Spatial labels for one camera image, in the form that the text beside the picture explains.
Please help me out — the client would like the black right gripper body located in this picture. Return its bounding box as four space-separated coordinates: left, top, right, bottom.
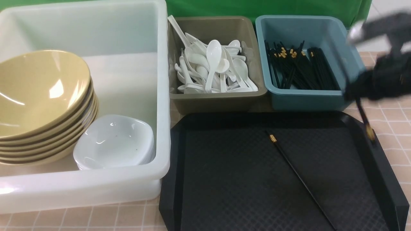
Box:
344 12 411 101

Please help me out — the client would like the black chopstick gold band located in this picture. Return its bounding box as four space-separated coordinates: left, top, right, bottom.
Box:
265 130 337 231

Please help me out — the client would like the white square dish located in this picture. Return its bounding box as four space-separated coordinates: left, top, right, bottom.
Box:
73 115 155 170

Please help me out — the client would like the tan noodle bowl top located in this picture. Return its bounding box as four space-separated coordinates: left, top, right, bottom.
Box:
0 51 91 140

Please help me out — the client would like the white ceramic soup spoon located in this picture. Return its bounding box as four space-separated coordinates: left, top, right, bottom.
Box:
205 40 222 93

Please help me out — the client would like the tan checkered tablecloth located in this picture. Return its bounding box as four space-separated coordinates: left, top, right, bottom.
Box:
1 98 410 231

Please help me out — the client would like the green cloth backdrop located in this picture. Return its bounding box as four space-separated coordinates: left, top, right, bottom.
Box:
0 0 373 29

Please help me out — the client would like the teal plastic bin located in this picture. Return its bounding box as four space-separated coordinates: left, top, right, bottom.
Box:
255 15 365 112

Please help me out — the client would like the pile of black chopsticks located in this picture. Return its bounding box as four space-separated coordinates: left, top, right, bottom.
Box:
264 40 341 90

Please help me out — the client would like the olive plastic bin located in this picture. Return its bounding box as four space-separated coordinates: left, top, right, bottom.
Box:
168 16 267 115

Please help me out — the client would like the pile of white spoons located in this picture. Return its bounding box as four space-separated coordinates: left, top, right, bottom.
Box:
168 16 258 94

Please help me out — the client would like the black plastic serving tray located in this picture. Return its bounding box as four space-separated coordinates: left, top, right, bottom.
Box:
159 111 409 231

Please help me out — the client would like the large white plastic tub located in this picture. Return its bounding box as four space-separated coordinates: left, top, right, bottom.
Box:
1 0 171 214

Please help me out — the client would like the white dish in tub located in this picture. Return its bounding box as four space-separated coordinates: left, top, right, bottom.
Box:
74 139 154 170

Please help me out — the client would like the stack of tan bowls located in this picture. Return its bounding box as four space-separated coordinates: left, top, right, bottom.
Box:
0 79 99 166

